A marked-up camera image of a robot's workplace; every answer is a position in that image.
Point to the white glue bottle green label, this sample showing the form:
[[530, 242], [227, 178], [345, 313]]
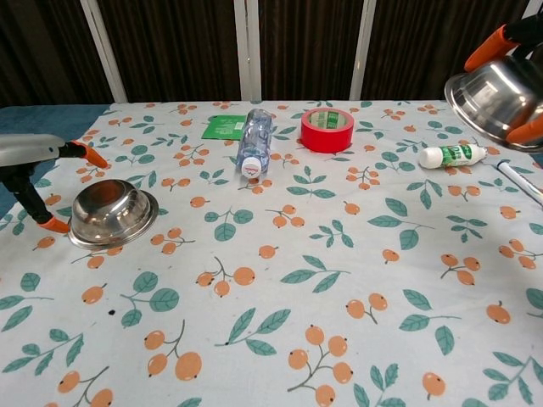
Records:
[[449, 156]]

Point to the white frame post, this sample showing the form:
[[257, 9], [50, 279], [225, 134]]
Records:
[[247, 51], [532, 6], [363, 51], [104, 51]]

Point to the teal table cover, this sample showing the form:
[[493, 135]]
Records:
[[25, 120]]

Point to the stainless steel bowl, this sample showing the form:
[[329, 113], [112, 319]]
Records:
[[110, 212], [488, 97]]

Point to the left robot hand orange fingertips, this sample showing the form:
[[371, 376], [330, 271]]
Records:
[[25, 148]]

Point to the dark brown pleated curtain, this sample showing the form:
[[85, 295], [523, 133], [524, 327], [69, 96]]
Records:
[[178, 51]]

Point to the green paper packet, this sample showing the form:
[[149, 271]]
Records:
[[220, 127]]

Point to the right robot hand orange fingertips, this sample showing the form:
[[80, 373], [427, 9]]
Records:
[[488, 44]]

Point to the white marker pen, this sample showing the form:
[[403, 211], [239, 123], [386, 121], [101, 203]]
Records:
[[519, 176]]

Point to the clear plastic water bottle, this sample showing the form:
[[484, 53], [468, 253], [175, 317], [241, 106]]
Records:
[[254, 140]]

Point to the red tape roll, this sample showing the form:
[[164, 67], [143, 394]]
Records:
[[326, 137]]

